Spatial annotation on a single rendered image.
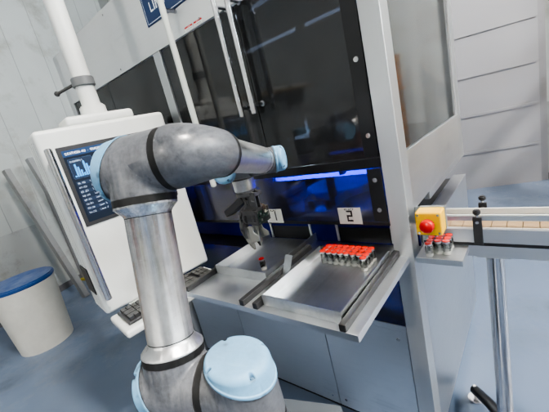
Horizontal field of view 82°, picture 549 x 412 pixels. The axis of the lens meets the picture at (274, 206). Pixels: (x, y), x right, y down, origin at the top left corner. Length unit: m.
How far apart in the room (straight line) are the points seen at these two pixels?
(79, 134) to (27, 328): 2.30
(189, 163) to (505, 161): 4.45
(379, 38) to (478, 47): 3.65
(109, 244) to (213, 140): 0.97
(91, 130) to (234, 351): 1.08
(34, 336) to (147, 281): 2.90
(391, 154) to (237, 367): 0.72
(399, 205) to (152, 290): 0.75
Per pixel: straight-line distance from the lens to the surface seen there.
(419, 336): 1.28
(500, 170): 4.79
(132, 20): 1.78
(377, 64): 1.00
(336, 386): 1.69
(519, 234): 1.15
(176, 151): 0.55
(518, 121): 4.74
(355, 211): 1.11
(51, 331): 3.50
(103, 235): 1.45
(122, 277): 1.50
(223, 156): 0.58
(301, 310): 0.90
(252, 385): 0.59
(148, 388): 0.69
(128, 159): 0.59
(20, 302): 3.37
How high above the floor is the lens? 1.38
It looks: 14 degrees down
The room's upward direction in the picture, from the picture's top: 14 degrees counter-clockwise
